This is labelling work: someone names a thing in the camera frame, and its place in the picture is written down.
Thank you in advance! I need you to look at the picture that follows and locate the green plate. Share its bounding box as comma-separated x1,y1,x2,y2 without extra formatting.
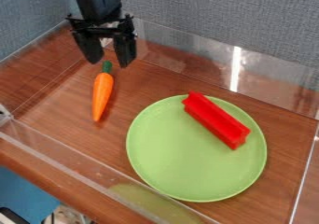
126,95,268,203

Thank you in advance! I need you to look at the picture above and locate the clear acrylic enclosure wall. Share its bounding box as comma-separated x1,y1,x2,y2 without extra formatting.
0,21,319,224

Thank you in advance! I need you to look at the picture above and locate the orange toy carrot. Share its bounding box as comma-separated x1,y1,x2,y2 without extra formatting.
92,61,114,121

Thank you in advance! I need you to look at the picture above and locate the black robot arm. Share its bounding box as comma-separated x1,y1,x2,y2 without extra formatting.
66,0,138,68

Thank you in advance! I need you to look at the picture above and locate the red toy block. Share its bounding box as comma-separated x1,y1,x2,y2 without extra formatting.
182,91,251,150

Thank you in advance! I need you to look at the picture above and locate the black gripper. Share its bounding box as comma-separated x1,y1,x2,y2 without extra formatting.
66,13,138,68

